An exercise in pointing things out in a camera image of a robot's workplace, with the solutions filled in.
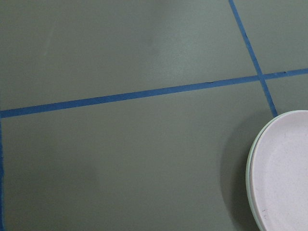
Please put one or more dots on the pink plate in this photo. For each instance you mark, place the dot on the pink plate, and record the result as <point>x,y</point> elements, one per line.
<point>281,170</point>

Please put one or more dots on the cream plate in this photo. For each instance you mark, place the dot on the cream plate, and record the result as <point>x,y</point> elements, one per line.
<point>250,173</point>

